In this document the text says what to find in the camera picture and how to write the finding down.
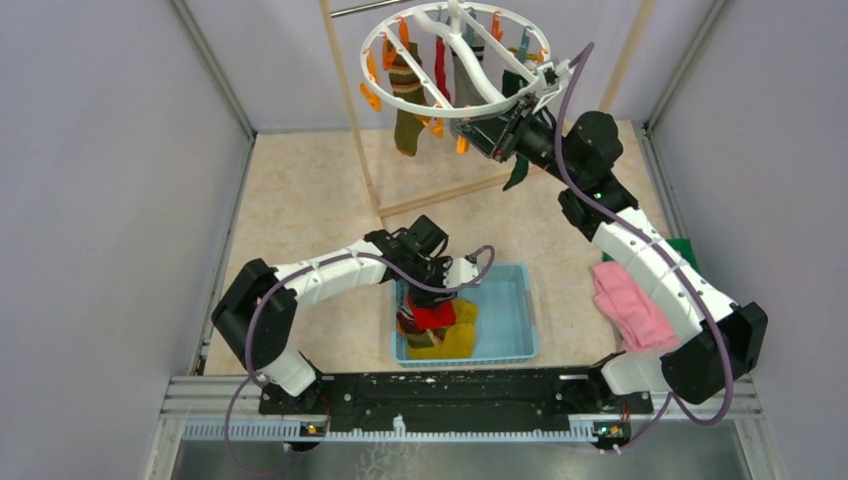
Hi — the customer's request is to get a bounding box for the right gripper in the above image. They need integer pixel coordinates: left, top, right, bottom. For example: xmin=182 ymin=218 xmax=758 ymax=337
xmin=453 ymin=94 xmax=581 ymax=188

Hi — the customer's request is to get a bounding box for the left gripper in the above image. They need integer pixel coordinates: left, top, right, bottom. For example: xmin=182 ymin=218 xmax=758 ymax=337
xmin=404 ymin=254 xmax=457 ymax=310

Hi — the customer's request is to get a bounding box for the yellow sock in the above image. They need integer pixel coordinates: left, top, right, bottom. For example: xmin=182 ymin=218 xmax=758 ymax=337
xmin=404 ymin=298 xmax=479 ymax=360

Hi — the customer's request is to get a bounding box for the light blue plastic basket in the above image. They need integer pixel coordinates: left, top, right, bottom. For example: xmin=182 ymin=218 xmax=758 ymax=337
xmin=390 ymin=264 xmax=540 ymax=369

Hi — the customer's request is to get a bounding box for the white round sock hanger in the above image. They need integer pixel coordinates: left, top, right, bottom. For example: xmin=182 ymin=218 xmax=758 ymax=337
xmin=358 ymin=1 xmax=573 ymax=119

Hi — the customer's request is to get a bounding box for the brown grey sock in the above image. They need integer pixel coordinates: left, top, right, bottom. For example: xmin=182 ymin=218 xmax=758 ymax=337
xmin=451 ymin=50 xmax=487 ymax=107

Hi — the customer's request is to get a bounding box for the olive striped sock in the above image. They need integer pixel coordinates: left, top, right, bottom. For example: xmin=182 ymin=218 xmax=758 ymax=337
xmin=396 ymin=307 xmax=447 ymax=348

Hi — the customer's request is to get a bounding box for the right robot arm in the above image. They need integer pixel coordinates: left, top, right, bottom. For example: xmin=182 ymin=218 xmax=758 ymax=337
xmin=452 ymin=97 xmax=768 ymax=412

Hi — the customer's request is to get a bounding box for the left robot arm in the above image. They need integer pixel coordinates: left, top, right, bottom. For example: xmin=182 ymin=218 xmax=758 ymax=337
xmin=211 ymin=216 xmax=478 ymax=414

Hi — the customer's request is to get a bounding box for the dark green sock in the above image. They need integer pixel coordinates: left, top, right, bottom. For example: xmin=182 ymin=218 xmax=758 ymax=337
xmin=502 ymin=70 xmax=530 ymax=191

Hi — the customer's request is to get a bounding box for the red striped sock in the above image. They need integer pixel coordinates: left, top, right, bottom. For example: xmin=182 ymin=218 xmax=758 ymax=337
xmin=434 ymin=37 xmax=452 ymax=103

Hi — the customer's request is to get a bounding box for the orange clothes peg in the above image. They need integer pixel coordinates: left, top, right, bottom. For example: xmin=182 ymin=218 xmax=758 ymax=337
xmin=359 ymin=83 xmax=382 ymax=112

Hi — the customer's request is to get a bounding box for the pink cloth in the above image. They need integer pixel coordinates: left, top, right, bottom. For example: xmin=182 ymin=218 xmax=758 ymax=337
xmin=591 ymin=261 xmax=680 ymax=352

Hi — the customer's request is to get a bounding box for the wooden clothes rack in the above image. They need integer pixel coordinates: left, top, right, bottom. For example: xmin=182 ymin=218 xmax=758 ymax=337
xmin=317 ymin=0 xmax=657 ymax=227

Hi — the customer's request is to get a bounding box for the green cloth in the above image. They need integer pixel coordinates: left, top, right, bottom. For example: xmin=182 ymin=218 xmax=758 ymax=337
xmin=592 ymin=231 xmax=699 ymax=272

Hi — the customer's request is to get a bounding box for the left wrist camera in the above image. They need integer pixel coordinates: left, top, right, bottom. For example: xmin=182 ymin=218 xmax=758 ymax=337
xmin=444 ymin=258 xmax=480 ymax=291

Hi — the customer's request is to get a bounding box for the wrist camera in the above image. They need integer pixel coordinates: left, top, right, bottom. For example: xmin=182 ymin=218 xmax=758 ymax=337
xmin=444 ymin=258 xmax=480 ymax=291
xmin=535 ymin=58 xmax=573 ymax=97

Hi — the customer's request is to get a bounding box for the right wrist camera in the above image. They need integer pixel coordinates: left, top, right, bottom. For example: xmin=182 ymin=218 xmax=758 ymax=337
xmin=535 ymin=58 xmax=573 ymax=97

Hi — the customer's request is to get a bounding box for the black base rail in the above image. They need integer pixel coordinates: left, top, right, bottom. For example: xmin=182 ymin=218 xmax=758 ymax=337
xmin=258 ymin=367 xmax=654 ymax=433

